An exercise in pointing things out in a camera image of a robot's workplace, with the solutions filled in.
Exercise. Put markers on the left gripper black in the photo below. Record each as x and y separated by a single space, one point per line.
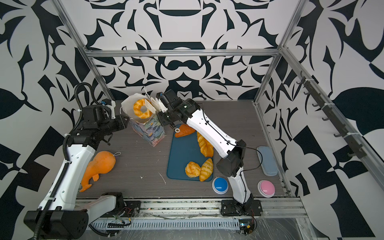
121 124

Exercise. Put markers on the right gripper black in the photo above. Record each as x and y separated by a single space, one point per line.
161 115

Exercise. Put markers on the metal tongs white tips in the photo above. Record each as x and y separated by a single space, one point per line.
156 106

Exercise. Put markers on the floral paper bag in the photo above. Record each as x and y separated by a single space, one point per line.
151 130

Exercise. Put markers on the donut bread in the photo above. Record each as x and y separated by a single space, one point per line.
140 109

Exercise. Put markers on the round bun bread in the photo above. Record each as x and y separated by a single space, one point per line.
193 170

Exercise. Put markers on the croissant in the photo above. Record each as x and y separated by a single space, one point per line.
206 170

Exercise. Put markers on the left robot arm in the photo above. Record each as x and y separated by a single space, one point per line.
57 217

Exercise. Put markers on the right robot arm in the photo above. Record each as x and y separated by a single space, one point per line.
231 165

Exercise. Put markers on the orange triangular bread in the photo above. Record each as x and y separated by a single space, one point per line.
184 130

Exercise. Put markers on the orange fake fruit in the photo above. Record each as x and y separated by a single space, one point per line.
102 163

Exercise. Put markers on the long braided bread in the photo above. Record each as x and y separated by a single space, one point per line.
206 147

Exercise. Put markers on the teal tray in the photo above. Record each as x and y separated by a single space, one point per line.
184 150

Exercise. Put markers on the light blue push button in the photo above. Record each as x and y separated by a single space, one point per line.
268 161

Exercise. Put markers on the pink push button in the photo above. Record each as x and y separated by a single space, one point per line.
266 188

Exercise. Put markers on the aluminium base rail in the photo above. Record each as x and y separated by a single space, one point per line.
196 214

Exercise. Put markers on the wall hook rack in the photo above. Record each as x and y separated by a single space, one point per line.
335 116

